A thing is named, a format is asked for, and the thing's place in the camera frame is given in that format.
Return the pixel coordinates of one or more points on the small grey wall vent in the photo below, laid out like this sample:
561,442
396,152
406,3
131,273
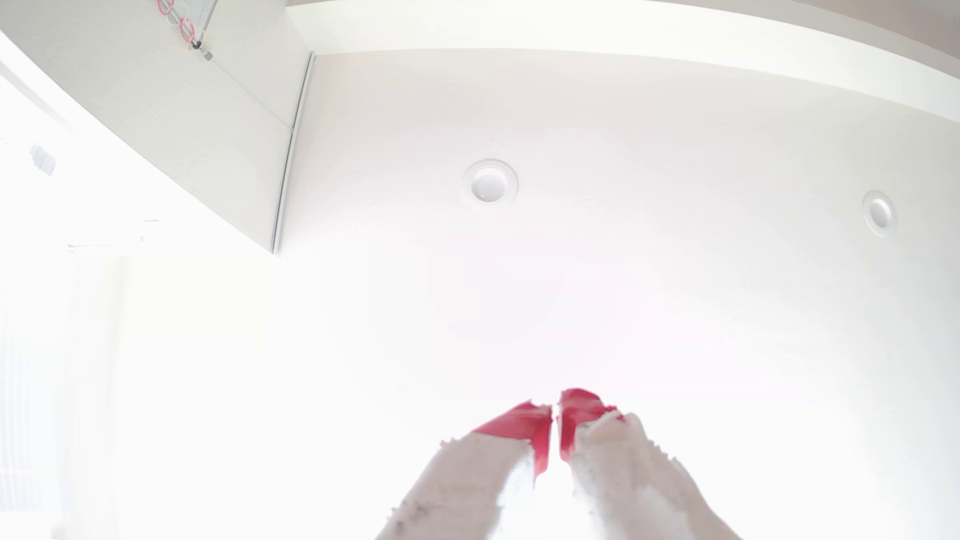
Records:
43,160

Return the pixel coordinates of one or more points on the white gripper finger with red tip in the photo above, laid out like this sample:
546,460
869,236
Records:
630,480
465,480

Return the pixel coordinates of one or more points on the round recessed ceiling light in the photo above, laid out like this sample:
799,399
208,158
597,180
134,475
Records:
489,184
879,213

